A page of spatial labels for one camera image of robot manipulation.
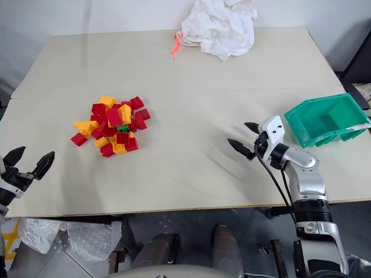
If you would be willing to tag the dark rounded shape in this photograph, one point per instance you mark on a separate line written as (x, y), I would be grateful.
(156, 252)
(226, 249)

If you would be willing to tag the crumpled white plastic bag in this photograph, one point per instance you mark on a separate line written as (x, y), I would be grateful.
(220, 26)

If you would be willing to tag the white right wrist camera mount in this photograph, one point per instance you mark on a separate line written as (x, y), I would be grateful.
(274, 128)

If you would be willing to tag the green plastic building brick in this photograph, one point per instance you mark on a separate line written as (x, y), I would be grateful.
(123, 128)

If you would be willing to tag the red toy block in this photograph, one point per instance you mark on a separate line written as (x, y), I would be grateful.
(114, 117)
(106, 151)
(136, 103)
(79, 140)
(122, 138)
(140, 123)
(132, 127)
(97, 134)
(143, 114)
(94, 117)
(98, 109)
(115, 106)
(125, 104)
(131, 144)
(107, 129)

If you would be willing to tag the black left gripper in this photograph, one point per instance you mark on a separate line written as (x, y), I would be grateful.
(17, 177)

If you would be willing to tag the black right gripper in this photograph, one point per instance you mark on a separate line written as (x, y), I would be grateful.
(261, 146)

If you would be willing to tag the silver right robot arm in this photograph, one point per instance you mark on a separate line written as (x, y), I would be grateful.
(310, 179)

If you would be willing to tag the clear crumpled plastic bag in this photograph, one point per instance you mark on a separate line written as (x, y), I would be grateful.
(78, 237)

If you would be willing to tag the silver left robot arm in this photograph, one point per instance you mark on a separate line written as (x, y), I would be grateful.
(4, 199)

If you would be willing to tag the yellow and white carton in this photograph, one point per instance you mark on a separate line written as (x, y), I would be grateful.
(10, 243)

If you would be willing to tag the black chair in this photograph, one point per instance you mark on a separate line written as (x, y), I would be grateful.
(358, 66)

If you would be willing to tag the yellow toy block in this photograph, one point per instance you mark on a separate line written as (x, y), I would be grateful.
(125, 112)
(107, 101)
(112, 139)
(102, 142)
(85, 127)
(119, 148)

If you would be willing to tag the light grey robot torso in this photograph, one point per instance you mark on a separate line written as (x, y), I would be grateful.
(179, 271)

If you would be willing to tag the white label on bin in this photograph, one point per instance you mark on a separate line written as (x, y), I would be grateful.
(361, 127)

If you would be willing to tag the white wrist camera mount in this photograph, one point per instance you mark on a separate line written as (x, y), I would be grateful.
(13, 191)
(274, 128)

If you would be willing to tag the green plastic bin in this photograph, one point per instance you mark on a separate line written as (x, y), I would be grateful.
(319, 121)

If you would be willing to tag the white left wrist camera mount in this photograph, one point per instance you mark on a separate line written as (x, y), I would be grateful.
(13, 191)

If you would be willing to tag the rusty metal table leg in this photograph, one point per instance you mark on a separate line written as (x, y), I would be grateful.
(276, 256)
(117, 259)

